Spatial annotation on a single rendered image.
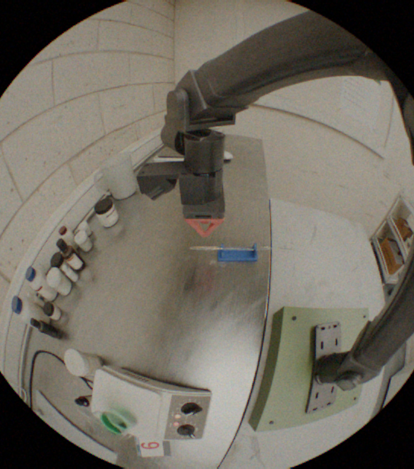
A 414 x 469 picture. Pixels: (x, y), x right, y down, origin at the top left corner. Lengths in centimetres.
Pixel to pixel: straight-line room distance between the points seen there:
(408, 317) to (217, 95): 26
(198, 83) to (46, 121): 53
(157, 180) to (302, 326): 36
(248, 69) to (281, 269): 41
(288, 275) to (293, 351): 20
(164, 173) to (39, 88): 56
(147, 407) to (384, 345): 31
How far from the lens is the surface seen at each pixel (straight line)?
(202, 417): 35
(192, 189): 25
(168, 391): 31
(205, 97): 18
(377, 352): 22
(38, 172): 61
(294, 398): 35
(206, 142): 22
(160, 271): 42
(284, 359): 33
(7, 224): 59
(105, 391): 33
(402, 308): 17
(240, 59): 16
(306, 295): 44
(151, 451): 45
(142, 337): 38
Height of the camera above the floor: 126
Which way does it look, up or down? 49 degrees down
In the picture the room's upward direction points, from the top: straight up
